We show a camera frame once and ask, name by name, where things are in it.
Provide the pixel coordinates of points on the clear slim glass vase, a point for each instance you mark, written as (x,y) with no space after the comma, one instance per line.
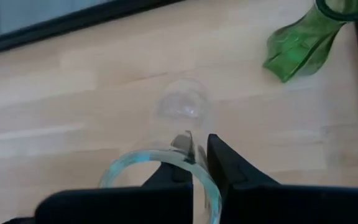
(182,105)

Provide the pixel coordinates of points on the green faceted slim glass vase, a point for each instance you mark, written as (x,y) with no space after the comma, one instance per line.
(300,46)

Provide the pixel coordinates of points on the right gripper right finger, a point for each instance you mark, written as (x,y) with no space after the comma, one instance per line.
(275,205)

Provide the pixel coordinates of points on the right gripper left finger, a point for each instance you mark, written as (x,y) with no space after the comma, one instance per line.
(120,205)

